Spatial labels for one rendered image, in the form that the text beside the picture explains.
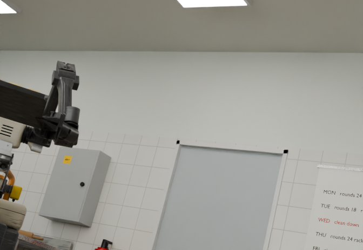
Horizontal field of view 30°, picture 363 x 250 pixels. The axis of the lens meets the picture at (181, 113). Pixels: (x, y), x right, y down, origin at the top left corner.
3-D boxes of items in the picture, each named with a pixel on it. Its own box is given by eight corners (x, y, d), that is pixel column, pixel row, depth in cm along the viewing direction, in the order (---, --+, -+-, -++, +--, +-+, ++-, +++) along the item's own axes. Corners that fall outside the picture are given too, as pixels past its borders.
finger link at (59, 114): (41, 124, 232) (59, 133, 240) (48, 105, 234) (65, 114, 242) (27, 122, 236) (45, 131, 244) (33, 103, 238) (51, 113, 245)
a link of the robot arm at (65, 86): (76, 82, 289) (51, 76, 286) (79, 72, 286) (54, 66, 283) (76, 151, 257) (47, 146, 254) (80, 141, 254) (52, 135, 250)
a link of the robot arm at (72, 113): (74, 147, 258) (52, 142, 255) (79, 118, 262) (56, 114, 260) (82, 138, 248) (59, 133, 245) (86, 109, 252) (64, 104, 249)
